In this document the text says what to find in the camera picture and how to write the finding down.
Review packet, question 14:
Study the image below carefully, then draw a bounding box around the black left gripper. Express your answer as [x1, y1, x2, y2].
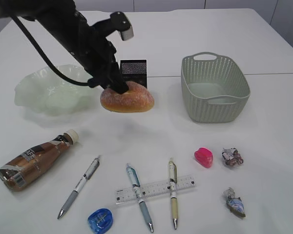
[70, 19, 129, 94]

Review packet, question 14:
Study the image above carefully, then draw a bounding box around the sugared bread roll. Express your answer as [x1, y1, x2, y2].
[100, 81, 155, 113]

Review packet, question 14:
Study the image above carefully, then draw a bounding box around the white and grey pen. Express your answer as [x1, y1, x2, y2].
[57, 155, 101, 220]

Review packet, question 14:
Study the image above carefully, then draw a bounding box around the pink pencil sharpener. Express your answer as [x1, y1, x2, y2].
[194, 147, 213, 168]

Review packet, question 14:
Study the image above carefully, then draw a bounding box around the brown coffee drink bottle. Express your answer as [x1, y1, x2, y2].
[0, 129, 79, 192]

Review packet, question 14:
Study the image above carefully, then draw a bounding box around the paper ball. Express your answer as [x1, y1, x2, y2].
[223, 187, 246, 218]
[222, 148, 244, 167]

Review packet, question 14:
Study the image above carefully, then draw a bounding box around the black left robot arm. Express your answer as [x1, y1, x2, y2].
[0, 0, 134, 94]

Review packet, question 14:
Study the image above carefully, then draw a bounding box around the black mesh pen holder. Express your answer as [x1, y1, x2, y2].
[120, 59, 147, 88]

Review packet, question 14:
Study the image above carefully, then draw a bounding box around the pale green wavy glass plate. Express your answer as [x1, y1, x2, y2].
[14, 67, 102, 116]

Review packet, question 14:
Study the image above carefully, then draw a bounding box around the blue and grey pen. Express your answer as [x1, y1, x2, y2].
[126, 163, 154, 233]

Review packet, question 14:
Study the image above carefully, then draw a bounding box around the grey-green woven plastic basket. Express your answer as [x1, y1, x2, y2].
[181, 52, 251, 123]

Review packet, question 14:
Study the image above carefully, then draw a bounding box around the cream and beige pen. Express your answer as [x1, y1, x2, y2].
[168, 158, 178, 230]

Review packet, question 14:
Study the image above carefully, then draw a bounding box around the blue pencil sharpener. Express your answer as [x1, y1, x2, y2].
[87, 208, 113, 234]

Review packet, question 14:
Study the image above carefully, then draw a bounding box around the clear plastic ruler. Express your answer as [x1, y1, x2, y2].
[115, 175, 196, 204]

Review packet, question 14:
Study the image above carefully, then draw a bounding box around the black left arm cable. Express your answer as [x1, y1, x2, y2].
[9, 15, 93, 86]

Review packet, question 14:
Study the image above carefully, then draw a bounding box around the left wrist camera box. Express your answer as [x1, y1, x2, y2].
[110, 11, 134, 41]

